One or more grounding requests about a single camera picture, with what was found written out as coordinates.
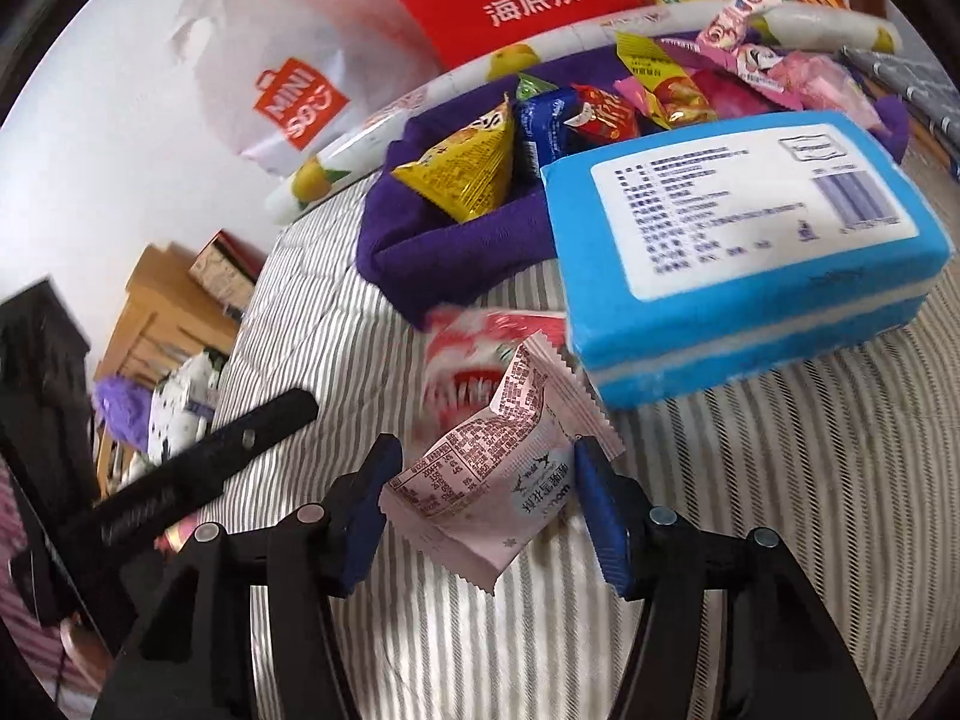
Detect bright pink snack packet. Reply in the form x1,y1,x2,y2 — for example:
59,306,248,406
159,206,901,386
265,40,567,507
765,49,878,128

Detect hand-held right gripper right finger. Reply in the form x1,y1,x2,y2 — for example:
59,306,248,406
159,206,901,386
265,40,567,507
574,436,878,720

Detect grey checked cloth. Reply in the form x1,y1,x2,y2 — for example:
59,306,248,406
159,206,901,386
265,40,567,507
840,45,960,181

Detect white plastic shopping bag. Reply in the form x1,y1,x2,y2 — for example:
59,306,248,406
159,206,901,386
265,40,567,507
169,0,443,177

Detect lemon print paper roll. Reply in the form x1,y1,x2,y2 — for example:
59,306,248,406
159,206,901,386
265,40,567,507
264,0,905,226

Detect yellow green fruit snack packet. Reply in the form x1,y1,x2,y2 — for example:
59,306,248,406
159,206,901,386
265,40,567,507
615,30,721,128

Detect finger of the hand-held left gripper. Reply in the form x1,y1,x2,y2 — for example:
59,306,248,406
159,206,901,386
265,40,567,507
94,388,320,550

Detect pale pink snack packet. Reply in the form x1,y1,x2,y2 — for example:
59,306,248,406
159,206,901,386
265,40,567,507
381,337,627,597

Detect long pink snack bar packet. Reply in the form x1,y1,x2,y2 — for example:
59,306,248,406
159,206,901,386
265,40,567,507
694,0,785,53

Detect white spotted cloth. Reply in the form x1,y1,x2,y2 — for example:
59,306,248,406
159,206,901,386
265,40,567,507
146,351,226,466

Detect wooden shelf unit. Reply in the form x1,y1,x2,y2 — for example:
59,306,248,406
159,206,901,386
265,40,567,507
94,242,263,466

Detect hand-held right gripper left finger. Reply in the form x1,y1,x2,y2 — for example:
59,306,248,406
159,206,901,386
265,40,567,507
90,431,406,720

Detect blue snack packet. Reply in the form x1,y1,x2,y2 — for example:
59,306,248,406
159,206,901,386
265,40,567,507
517,86,578,185

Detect red white snack packet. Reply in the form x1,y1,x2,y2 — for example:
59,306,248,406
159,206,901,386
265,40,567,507
420,307,571,451

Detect blue tissue pack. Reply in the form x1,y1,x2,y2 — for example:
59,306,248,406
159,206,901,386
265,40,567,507
540,109,955,412

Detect purple fluffy cloth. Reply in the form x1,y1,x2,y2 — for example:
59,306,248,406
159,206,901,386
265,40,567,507
94,375,155,466

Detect brown patterned box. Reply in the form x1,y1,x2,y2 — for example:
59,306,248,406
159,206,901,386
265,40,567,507
187,231,263,312

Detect purple towel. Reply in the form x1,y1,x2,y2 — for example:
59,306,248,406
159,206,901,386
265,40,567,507
354,30,912,331

